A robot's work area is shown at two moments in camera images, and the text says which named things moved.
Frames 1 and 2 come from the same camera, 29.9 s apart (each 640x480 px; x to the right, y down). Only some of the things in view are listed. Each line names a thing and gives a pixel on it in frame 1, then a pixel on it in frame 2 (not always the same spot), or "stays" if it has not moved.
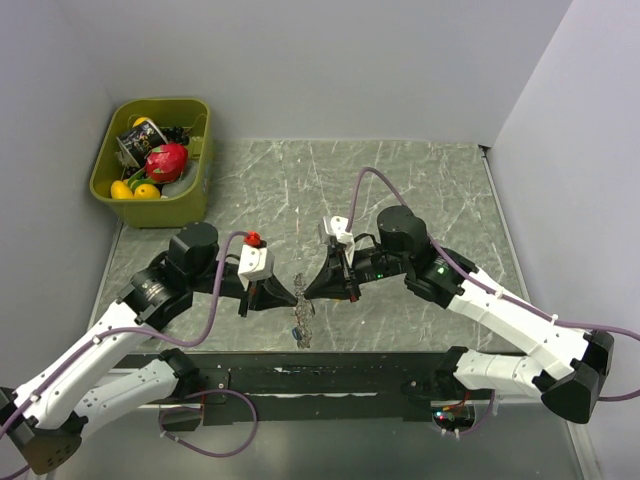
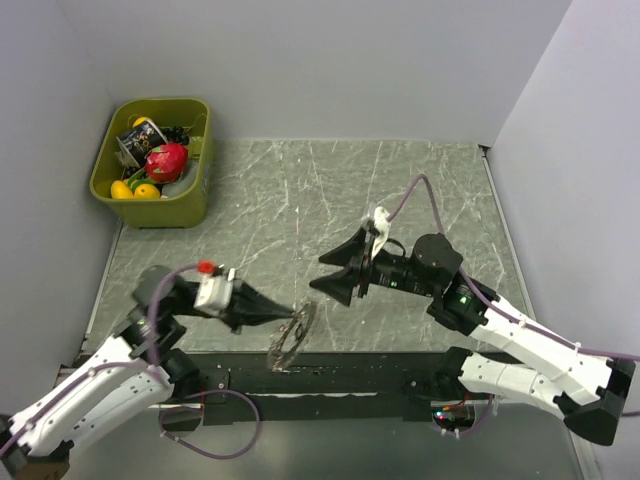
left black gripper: (269, 294) to (250, 307)
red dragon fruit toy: (166, 163) stays
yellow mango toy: (146, 191) stays
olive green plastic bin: (176, 211) stays
